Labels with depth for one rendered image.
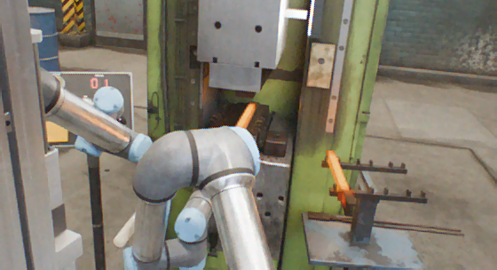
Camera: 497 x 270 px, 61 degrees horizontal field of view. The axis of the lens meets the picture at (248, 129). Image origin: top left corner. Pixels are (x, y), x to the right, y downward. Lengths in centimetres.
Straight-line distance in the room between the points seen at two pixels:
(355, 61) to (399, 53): 594
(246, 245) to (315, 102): 105
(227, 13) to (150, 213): 87
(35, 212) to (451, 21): 748
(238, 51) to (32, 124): 121
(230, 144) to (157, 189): 17
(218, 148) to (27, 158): 46
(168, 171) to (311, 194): 116
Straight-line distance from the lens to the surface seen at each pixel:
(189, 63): 181
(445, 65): 786
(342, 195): 137
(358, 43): 172
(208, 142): 85
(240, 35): 159
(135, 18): 823
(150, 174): 86
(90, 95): 170
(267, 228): 180
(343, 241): 164
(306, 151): 183
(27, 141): 47
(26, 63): 45
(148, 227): 101
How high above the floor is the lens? 162
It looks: 21 degrees down
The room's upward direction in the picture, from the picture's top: 4 degrees clockwise
